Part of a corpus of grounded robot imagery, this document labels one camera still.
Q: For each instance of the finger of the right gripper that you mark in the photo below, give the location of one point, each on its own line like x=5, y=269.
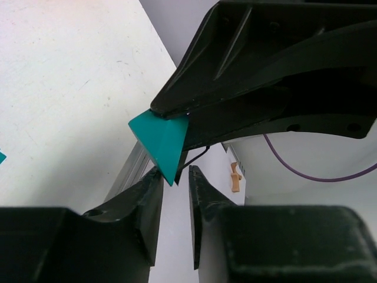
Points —
x=241, y=46
x=340, y=102

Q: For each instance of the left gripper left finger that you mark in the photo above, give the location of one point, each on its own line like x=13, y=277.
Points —
x=114, y=242

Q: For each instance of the small orange clip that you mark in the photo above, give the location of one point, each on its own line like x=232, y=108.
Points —
x=236, y=178

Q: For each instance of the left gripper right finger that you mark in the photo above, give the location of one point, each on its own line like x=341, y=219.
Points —
x=299, y=243

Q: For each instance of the teal arch wood block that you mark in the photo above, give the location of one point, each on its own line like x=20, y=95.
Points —
x=2, y=157

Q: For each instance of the teal triangular wood block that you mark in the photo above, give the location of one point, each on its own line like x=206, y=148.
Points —
x=162, y=139

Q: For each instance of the aluminium table front rail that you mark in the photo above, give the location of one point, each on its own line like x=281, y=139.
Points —
x=136, y=166

